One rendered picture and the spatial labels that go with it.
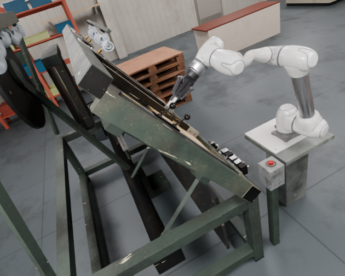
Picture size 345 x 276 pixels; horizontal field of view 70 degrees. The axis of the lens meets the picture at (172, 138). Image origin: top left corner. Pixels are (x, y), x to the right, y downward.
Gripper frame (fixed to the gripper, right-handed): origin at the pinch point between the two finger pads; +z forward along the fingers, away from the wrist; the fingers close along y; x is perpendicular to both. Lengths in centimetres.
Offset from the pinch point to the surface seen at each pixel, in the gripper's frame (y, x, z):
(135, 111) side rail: 26.0, 26.0, 11.8
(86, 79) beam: 49, 26, 12
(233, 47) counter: -289, -424, -189
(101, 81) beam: 45, 26, 9
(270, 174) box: -76, 26, -2
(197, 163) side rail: -20.4, 26.0, 16.9
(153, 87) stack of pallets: -115, -283, 8
